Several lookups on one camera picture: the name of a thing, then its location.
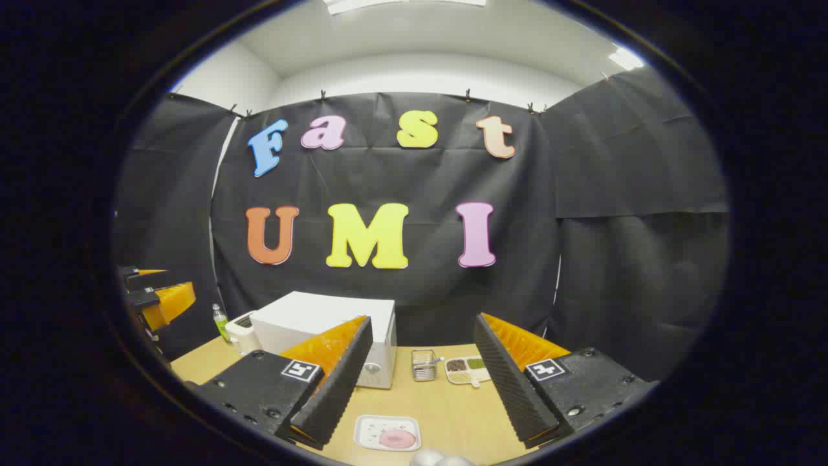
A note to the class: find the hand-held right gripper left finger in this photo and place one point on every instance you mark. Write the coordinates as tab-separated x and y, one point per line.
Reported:
339	388

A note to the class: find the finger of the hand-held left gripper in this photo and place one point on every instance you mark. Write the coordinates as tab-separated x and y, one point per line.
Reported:
168	304
139	281

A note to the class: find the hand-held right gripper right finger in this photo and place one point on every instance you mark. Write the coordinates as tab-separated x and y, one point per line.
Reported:
511	388

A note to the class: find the white rectangular food plate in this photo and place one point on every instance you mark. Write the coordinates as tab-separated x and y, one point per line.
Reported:
372	428

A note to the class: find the white microwave oven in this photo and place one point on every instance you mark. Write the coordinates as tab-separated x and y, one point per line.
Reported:
310	317

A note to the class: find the pink ham slice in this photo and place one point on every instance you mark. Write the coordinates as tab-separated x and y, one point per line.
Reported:
398	439

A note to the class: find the white divided bean dish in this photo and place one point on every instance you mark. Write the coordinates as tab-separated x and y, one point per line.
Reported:
462	372

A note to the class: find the green drink bottle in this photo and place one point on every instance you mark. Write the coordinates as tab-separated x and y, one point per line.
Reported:
221	323

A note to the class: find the white toaster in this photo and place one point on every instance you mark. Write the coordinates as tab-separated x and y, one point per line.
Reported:
242	333

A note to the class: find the ceiling light panel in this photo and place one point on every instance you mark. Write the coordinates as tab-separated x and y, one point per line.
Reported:
401	4
626	59

